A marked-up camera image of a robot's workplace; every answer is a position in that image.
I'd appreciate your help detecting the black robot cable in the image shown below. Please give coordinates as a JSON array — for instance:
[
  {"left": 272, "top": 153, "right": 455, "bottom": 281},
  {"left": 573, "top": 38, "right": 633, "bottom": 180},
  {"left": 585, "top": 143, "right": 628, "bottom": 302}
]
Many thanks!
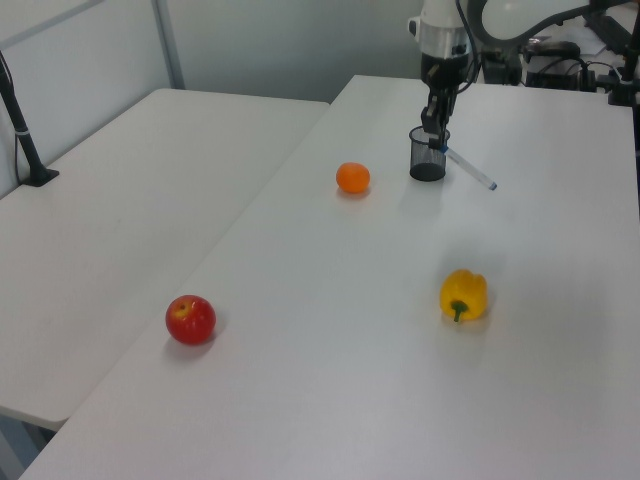
[{"left": 453, "top": 0, "right": 482, "bottom": 96}]

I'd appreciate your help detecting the black mesh pen cup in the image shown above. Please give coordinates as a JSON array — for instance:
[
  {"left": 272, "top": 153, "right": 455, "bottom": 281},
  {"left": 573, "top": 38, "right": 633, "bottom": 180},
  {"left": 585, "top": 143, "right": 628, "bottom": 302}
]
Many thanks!
[{"left": 408, "top": 125, "right": 452, "bottom": 183}]

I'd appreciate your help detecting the red apple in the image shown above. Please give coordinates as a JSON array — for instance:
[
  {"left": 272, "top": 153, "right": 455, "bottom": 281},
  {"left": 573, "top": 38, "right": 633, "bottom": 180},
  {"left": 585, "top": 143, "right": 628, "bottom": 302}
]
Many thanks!
[{"left": 164, "top": 294, "right": 218, "bottom": 347}]

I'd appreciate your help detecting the yellow bell pepper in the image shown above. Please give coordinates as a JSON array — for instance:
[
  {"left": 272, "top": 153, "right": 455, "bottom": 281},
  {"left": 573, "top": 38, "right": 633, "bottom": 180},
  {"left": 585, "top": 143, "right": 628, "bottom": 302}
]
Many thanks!
[{"left": 438, "top": 268, "right": 489, "bottom": 324}]

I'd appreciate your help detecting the black camera pole with base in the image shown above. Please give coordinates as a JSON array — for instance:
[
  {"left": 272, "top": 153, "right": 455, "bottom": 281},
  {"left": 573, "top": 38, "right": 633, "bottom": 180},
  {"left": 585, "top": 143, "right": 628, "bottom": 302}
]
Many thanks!
[{"left": 0, "top": 49, "right": 61, "bottom": 189}]

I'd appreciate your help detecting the white marker pen blue cap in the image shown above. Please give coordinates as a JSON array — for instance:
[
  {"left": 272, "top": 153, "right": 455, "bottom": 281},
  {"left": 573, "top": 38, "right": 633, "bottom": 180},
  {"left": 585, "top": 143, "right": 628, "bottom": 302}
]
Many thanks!
[{"left": 439, "top": 144, "right": 499, "bottom": 192}]

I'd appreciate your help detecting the black camera stand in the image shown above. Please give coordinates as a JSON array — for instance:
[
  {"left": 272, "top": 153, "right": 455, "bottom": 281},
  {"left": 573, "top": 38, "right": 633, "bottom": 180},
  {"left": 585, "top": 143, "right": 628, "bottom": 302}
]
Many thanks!
[{"left": 606, "top": 39, "right": 640, "bottom": 107}]

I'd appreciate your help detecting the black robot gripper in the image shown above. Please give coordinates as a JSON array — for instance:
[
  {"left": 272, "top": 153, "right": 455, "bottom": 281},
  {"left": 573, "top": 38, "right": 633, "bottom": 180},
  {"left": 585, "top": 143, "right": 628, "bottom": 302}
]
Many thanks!
[{"left": 419, "top": 50, "right": 471, "bottom": 152}]

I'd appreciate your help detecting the black electronic equipment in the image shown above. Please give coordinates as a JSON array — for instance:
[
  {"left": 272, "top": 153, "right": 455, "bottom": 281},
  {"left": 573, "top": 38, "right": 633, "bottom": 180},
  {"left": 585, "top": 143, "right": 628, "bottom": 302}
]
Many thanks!
[{"left": 479, "top": 39, "right": 609, "bottom": 94}]

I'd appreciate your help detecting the orange fruit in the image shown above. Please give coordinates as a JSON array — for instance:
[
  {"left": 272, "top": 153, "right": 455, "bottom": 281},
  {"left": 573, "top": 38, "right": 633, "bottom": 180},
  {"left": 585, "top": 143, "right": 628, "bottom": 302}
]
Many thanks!
[{"left": 335, "top": 161, "right": 372, "bottom": 196}]

